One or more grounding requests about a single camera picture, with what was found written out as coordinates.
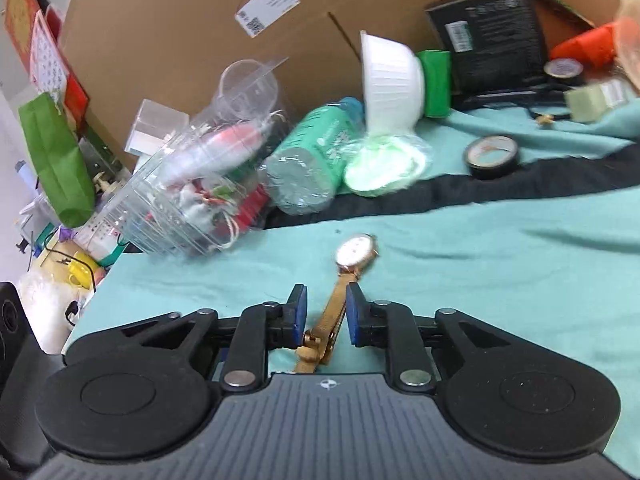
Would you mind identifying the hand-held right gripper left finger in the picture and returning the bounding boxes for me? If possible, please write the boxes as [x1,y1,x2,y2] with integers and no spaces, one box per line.
[64,283,308,393]

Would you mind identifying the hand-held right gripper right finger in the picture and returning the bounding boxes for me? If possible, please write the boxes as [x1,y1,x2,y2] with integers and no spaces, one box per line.
[346,282,576,395]

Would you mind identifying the gold mesh wristwatch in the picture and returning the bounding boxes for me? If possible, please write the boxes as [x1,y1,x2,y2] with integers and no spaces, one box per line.
[292,233,380,375]

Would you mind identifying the clear plastic container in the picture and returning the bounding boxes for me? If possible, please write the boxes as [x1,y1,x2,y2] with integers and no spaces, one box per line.
[96,56,292,259]

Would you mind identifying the pink straws packet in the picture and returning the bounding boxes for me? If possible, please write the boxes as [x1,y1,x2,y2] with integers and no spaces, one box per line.
[159,116,275,187]

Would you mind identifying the clear plastic cup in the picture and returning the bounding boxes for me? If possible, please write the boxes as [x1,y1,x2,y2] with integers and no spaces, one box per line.
[214,58,280,117]

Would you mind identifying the white fluffy bundle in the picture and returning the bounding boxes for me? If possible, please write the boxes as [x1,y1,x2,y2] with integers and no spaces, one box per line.
[16,269,78,357]

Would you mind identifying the red card box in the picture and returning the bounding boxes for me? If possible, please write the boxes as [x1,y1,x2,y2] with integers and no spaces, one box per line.
[234,184,272,232]

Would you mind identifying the teal table cloth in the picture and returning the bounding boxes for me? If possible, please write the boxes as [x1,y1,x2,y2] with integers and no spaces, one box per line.
[62,97,640,480]

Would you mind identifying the white power strip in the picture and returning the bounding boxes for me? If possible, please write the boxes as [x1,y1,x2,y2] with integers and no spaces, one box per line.
[79,209,127,262]

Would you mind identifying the green plastic bottle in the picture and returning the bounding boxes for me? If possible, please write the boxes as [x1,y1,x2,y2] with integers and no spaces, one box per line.
[259,97,367,217]

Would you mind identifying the light green plastic lid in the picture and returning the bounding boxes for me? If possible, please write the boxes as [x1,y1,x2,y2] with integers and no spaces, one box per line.
[342,132,434,198]

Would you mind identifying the black cloth strip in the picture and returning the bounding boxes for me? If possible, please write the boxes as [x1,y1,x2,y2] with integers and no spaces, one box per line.
[262,141,640,234]

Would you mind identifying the green paper bag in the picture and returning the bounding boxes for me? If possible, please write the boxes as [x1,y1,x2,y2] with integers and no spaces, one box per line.
[18,92,97,229]

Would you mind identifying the black tape roll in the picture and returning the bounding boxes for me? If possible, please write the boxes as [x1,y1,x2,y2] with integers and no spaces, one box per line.
[462,134,521,180]
[543,58,585,81]

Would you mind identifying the clear acrylic box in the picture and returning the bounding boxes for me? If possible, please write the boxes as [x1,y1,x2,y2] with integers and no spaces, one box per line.
[123,98,190,157]

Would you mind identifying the white plastic bowl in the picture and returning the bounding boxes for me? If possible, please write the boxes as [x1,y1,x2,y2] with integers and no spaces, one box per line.
[359,30,427,134]

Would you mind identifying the green plastic cylinder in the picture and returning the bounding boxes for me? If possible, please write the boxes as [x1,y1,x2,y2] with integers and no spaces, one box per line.
[417,49,454,118]

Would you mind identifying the black cardboard box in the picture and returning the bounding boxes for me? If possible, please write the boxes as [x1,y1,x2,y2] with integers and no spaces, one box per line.
[423,0,549,99]

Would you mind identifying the large cardboard box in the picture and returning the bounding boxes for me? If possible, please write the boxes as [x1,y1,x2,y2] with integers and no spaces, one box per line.
[59,0,631,171]

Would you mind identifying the small pale green box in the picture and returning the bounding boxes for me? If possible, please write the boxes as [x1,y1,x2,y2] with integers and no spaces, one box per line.
[563,81,639,125]

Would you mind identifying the white drawstring pouch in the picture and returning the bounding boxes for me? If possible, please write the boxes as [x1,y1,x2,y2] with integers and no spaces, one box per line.
[176,181,237,252]

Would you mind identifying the black cord with gold plug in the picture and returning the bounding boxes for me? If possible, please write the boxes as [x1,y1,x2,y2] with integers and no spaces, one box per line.
[457,81,571,126]

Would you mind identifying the red wall calendar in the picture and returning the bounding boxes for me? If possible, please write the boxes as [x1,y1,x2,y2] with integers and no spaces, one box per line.
[0,0,92,122]

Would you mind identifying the red tool handle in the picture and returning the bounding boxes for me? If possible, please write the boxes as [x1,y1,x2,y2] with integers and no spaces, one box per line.
[548,22,619,69]

